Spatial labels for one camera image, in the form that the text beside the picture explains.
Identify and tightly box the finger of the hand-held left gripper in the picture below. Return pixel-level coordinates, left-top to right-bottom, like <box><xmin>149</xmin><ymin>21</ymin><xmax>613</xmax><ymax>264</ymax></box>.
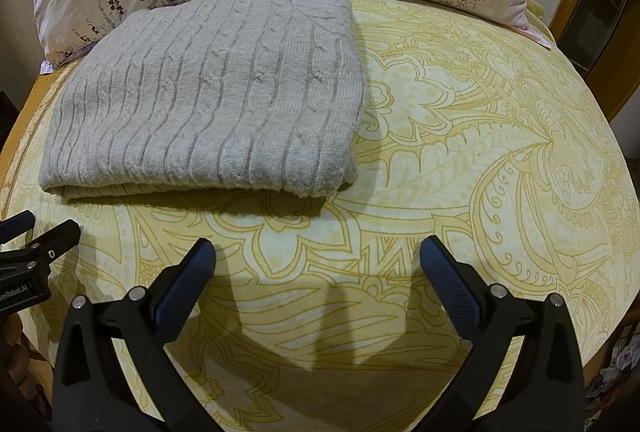
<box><xmin>0</xmin><ymin>220</ymin><xmax>81</xmax><ymax>275</ymax></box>
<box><xmin>0</xmin><ymin>210</ymin><xmax>36</xmax><ymax>245</ymax></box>

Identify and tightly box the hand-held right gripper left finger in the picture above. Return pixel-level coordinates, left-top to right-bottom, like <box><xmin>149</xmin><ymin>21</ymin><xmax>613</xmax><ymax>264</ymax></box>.
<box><xmin>52</xmin><ymin>238</ymin><xmax>221</xmax><ymax>432</ymax></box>

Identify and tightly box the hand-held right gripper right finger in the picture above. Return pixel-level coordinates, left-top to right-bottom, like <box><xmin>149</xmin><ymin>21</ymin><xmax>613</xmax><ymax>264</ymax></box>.
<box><xmin>419</xmin><ymin>236</ymin><xmax>586</xmax><ymax>432</ymax></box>

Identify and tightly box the grey cable knit sweater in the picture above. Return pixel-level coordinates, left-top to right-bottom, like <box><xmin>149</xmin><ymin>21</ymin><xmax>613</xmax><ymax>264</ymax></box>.
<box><xmin>39</xmin><ymin>0</ymin><xmax>365</xmax><ymax>201</ymax></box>

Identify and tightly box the yellow patterned bed blanket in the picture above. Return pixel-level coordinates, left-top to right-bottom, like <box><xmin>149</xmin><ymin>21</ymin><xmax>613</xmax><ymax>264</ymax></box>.
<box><xmin>0</xmin><ymin>0</ymin><xmax>633</xmax><ymax>432</ymax></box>

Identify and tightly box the heap of small clutter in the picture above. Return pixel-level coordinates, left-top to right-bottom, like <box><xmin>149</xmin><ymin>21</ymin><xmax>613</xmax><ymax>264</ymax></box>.
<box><xmin>585</xmin><ymin>327</ymin><xmax>636</xmax><ymax>413</ymax></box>

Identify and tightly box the wooden frame with glass panel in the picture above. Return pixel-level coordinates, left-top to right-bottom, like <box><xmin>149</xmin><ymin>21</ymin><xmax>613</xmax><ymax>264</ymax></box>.
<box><xmin>547</xmin><ymin>0</ymin><xmax>640</xmax><ymax>120</ymax></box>

